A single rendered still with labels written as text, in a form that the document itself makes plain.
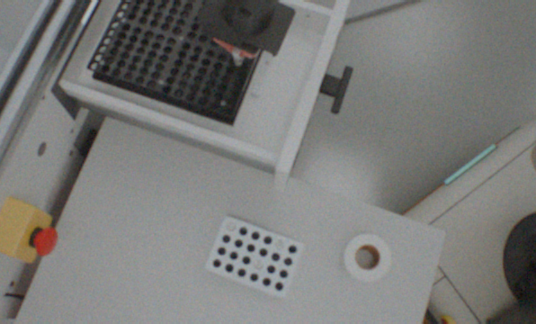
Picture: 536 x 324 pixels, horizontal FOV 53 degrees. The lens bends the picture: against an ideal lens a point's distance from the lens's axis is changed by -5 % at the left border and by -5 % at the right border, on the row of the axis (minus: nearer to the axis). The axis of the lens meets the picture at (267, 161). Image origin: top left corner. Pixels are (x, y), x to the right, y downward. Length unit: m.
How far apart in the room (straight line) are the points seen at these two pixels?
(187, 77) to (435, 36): 1.27
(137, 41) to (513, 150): 1.06
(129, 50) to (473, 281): 0.98
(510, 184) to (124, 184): 1.00
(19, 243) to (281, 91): 0.43
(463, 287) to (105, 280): 0.88
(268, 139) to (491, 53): 1.30
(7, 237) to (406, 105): 1.34
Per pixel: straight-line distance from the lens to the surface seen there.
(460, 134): 1.83
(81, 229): 0.90
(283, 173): 0.71
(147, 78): 0.79
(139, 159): 0.90
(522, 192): 1.53
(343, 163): 1.70
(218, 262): 0.85
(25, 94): 0.73
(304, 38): 0.89
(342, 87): 0.77
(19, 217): 0.77
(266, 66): 0.85
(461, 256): 1.43
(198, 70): 0.79
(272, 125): 0.82
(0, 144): 0.72
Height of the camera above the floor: 1.60
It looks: 73 degrees down
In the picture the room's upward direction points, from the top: 6 degrees clockwise
